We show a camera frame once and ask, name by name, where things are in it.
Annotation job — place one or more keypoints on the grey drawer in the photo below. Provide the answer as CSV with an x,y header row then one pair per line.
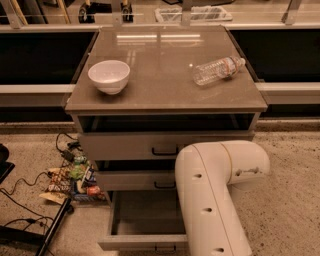
x,y
135,180
148,145
149,220

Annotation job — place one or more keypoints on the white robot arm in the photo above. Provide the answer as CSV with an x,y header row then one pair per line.
x,y
209,177

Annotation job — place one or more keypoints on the grey drawer cabinet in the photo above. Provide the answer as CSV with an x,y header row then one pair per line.
x,y
161,95

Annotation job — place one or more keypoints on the white ceramic bowl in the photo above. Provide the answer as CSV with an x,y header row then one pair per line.
x,y
110,76

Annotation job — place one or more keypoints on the clear plastic water bottle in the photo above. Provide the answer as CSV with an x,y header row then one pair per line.
x,y
214,71

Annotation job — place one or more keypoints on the pile of snack packages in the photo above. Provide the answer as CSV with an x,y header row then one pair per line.
x,y
74,180

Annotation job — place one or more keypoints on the black caster wheel right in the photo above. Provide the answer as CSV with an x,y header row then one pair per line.
x,y
127,14

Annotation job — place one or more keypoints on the black caster wheel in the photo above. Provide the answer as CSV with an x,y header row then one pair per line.
x,y
85,15
127,14

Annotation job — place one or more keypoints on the black caster wheel left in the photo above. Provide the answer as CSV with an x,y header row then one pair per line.
x,y
85,15

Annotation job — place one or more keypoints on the white wire basket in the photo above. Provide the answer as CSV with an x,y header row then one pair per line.
x,y
199,14

